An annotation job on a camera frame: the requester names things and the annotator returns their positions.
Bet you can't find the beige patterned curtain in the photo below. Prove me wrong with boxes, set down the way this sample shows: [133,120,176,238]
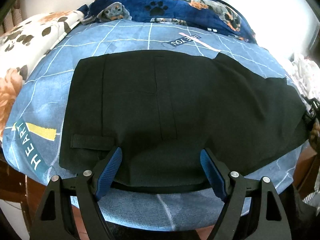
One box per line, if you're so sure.
[0,0,22,35]

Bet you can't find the black pants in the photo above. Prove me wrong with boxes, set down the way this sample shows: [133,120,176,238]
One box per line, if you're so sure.
[59,50,308,193]

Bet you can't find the white floral pillow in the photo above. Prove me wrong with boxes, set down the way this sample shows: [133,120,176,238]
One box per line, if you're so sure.
[1,10,84,137]

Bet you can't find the blue dog print blanket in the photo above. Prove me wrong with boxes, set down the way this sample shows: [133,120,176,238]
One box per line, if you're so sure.
[79,0,256,43]

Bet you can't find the white patterned cloth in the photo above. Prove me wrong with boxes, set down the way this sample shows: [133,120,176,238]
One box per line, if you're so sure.
[292,54,320,100]

